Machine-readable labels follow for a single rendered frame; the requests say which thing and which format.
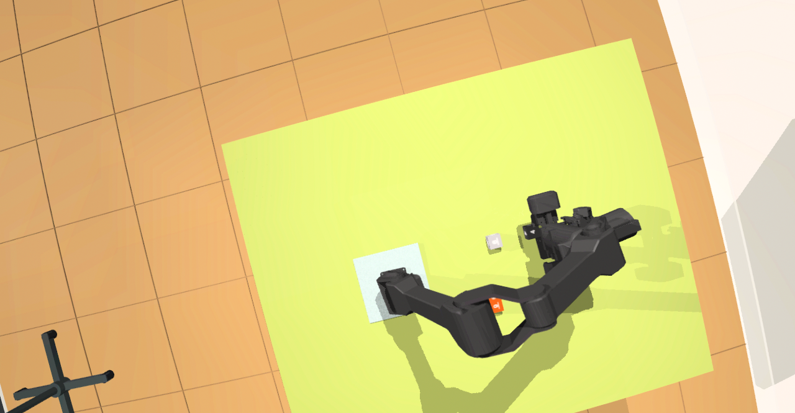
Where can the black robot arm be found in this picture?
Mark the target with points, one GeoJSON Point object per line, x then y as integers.
{"type": "Point", "coordinates": [588, 251]}

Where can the orange digit block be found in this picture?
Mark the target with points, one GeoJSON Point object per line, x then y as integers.
{"type": "Point", "coordinates": [496, 305]}

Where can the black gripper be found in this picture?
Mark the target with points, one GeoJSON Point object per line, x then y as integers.
{"type": "Point", "coordinates": [543, 211]}

